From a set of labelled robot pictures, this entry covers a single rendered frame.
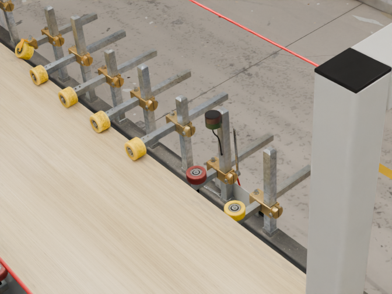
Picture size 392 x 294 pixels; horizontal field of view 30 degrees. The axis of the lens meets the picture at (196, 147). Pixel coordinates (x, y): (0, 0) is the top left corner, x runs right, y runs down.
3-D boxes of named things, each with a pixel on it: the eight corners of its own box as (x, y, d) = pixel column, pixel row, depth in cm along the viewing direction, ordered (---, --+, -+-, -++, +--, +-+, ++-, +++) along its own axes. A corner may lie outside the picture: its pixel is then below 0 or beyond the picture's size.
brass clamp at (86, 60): (79, 52, 357) (77, 44, 353) (94, 63, 348) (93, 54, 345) (68, 58, 354) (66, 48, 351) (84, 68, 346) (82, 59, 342)
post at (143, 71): (154, 148, 338) (143, 61, 307) (159, 151, 336) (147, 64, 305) (149, 151, 336) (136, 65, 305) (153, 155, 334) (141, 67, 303)
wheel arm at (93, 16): (94, 16, 380) (93, 11, 378) (97, 18, 378) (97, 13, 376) (34, 44, 363) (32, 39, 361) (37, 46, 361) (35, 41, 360)
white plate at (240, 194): (216, 184, 310) (214, 167, 304) (259, 216, 295) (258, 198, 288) (214, 185, 310) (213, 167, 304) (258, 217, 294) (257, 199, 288)
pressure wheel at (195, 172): (199, 182, 298) (196, 161, 291) (212, 192, 293) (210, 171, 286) (184, 192, 294) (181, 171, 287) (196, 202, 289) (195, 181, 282)
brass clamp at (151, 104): (140, 94, 326) (139, 86, 323) (160, 107, 318) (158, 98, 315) (129, 101, 323) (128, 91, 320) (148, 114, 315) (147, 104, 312)
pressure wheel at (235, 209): (224, 220, 281) (223, 199, 273) (245, 220, 280) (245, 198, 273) (225, 236, 275) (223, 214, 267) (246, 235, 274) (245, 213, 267)
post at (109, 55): (123, 130, 355) (109, 46, 325) (128, 133, 353) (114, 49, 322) (118, 133, 354) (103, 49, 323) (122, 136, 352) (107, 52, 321)
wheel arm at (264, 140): (268, 138, 312) (268, 130, 310) (274, 142, 310) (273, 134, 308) (191, 188, 292) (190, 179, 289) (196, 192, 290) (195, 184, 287)
